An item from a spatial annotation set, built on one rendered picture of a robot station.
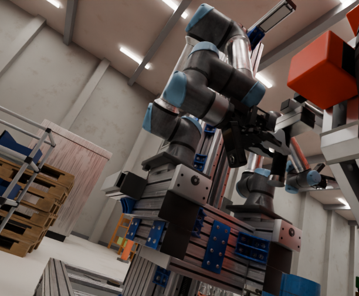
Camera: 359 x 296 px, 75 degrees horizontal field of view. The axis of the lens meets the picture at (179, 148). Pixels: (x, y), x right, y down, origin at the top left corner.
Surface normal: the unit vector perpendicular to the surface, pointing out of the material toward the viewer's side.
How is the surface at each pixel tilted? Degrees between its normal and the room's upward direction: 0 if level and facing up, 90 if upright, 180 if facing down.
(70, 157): 90
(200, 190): 90
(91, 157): 90
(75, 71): 90
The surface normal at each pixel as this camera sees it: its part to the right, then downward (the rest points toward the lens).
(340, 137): -0.87, -0.44
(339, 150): -0.84, 0.29
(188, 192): 0.48, -0.22
